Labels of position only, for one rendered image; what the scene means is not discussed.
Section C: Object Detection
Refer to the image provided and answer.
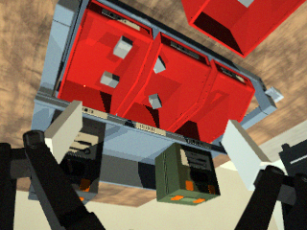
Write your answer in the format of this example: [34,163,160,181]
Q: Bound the small grey block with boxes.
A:
[238,0,254,7]
[153,55,166,74]
[149,93,162,109]
[101,71,120,88]

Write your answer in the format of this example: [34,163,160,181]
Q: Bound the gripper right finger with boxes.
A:
[222,120,307,230]

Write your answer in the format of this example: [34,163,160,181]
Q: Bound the small white block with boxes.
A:
[113,35,133,59]

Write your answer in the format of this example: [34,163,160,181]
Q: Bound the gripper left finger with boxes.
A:
[0,101,106,230]

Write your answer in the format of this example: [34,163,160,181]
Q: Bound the red bin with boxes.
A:
[117,32,211,131]
[58,0,154,115]
[181,0,306,58]
[168,59,253,144]

